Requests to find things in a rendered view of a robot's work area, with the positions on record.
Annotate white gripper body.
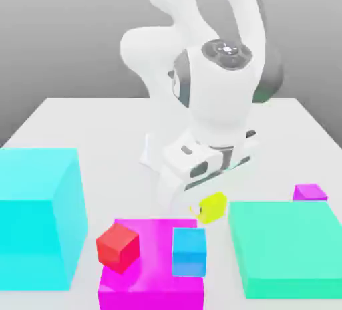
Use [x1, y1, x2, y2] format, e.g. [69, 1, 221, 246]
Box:
[156, 138, 261, 211]

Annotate small yellow cube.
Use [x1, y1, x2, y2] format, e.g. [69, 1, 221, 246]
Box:
[189, 191, 228, 226]

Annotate small blue cube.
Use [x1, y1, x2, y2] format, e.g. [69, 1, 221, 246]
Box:
[172, 228, 207, 278]

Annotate small red cube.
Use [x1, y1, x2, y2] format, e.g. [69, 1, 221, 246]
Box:
[96, 222, 141, 275]

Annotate small purple cube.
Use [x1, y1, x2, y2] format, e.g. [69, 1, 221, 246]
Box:
[292, 183, 329, 202]

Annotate large magenta box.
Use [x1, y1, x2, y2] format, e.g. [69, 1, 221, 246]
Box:
[97, 218, 206, 310]

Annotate large mint green box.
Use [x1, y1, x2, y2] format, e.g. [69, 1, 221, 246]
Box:
[228, 200, 342, 301]

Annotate large cyan box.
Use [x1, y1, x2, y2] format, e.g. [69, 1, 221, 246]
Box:
[0, 148, 90, 293]

